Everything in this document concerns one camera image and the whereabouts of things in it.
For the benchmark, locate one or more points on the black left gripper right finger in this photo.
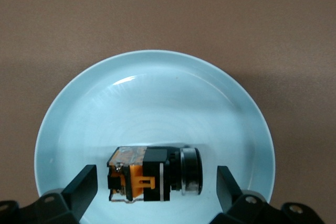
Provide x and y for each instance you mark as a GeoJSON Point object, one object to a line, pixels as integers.
{"type": "Point", "coordinates": [229, 195]}

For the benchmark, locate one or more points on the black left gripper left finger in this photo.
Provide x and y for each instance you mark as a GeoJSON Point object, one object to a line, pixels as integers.
{"type": "Point", "coordinates": [78, 192]}

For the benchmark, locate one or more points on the orange and black push-button switch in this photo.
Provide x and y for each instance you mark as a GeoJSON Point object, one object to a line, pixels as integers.
{"type": "Point", "coordinates": [155, 171]}

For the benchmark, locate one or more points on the light blue round plate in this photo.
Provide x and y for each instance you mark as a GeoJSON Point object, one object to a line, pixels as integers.
{"type": "Point", "coordinates": [157, 103]}

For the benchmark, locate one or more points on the brown table cover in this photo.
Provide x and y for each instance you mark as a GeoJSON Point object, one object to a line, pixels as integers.
{"type": "Point", "coordinates": [168, 11]}

